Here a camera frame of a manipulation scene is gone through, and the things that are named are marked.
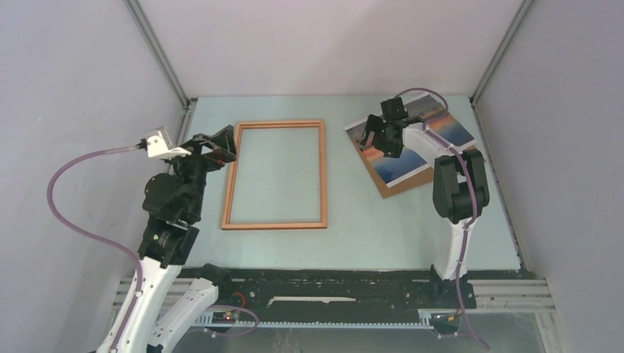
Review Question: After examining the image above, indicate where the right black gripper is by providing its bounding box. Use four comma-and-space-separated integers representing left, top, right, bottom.
359, 115, 403, 160

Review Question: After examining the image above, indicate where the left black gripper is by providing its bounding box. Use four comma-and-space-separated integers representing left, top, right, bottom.
167, 125, 238, 218

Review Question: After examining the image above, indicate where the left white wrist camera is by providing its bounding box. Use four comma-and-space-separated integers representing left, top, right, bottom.
138, 126, 191, 160

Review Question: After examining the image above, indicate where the left corner aluminium post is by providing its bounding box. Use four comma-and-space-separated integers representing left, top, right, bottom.
123, 0, 191, 109

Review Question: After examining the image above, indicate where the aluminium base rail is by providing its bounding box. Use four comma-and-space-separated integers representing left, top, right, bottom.
110, 275, 557, 332

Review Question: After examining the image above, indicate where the wooden picture frame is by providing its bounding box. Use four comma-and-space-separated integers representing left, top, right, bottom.
221, 119, 328, 231

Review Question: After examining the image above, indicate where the right corner aluminium post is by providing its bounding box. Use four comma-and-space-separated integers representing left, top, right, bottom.
470, 0, 536, 107

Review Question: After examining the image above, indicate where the brown cardboard backing board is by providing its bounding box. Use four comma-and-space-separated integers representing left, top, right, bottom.
361, 145, 479, 199

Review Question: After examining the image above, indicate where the corner aluminium post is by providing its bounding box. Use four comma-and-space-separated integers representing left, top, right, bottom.
470, 0, 536, 107
123, 0, 191, 109

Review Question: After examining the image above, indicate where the sunset photo print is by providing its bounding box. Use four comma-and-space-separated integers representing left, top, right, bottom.
344, 94, 477, 189

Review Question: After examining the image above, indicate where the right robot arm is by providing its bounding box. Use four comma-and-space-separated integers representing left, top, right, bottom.
358, 97, 489, 307

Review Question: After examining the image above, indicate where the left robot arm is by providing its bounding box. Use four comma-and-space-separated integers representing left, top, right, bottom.
97, 125, 237, 352

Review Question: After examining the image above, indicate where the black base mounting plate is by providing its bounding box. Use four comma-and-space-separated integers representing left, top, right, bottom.
175, 265, 477, 324

